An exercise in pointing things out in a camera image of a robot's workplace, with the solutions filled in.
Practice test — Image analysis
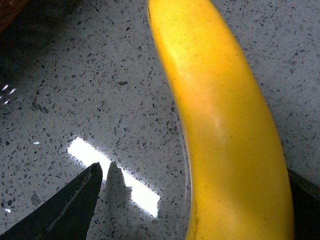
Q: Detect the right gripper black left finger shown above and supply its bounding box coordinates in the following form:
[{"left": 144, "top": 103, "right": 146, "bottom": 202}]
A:
[{"left": 0, "top": 162, "right": 103, "bottom": 240}]

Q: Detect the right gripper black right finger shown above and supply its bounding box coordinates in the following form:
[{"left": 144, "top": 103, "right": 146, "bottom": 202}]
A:
[{"left": 287, "top": 169, "right": 320, "bottom": 240}]

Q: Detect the yellow banana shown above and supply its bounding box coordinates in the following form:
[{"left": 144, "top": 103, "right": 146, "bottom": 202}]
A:
[{"left": 147, "top": 0, "right": 295, "bottom": 240}]

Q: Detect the brown wicker basket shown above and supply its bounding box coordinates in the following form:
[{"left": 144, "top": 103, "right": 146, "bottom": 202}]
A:
[{"left": 0, "top": 0, "right": 28, "bottom": 33}]

